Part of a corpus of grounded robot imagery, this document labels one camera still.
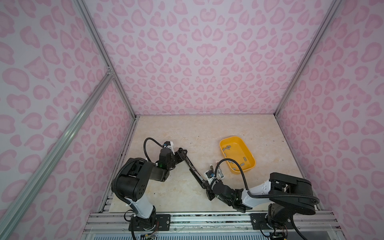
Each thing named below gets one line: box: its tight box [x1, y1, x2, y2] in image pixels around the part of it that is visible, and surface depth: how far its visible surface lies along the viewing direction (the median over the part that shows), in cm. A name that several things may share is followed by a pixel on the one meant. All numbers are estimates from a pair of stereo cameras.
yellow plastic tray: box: [219, 136, 256, 173], surface depth 99 cm
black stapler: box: [183, 153, 208, 189], surface depth 89 cm
